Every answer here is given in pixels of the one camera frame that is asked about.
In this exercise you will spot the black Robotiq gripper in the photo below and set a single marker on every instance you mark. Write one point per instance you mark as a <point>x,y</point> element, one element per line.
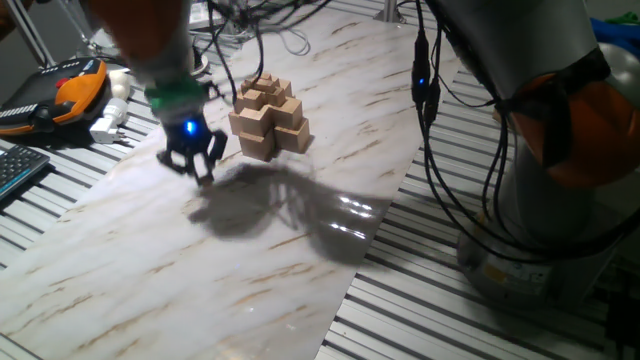
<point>189,135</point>

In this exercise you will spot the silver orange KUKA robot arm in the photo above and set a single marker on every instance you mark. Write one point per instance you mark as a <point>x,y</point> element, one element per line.
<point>540,40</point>

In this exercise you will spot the large wooden cross block structure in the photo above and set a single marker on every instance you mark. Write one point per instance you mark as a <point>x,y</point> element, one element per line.
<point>257,120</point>

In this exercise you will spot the white power adapter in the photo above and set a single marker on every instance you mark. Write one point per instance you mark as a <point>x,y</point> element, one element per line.
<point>105,131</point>

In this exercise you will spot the white egg shaped object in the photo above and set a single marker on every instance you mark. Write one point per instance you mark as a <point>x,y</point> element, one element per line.
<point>119,82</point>

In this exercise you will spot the orange black teach pendant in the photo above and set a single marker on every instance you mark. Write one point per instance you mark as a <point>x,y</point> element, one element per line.
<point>75,95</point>

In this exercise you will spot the white marble pattern board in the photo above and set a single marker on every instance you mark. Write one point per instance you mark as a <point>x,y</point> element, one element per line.
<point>150,300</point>

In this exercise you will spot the black computer keyboard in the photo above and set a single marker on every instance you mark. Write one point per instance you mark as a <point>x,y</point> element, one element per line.
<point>20,167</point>

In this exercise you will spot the blue fabric bag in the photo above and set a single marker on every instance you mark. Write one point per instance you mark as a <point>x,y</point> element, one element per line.
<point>615,31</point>

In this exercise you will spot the green cloth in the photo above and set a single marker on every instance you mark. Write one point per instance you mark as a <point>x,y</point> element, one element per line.
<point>625,19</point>

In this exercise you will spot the green gripper mount plate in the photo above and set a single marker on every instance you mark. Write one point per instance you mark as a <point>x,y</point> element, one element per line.
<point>175,95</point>

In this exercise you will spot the aluminium frame strut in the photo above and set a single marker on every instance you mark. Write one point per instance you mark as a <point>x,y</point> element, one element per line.
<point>30,32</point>
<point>389,12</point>

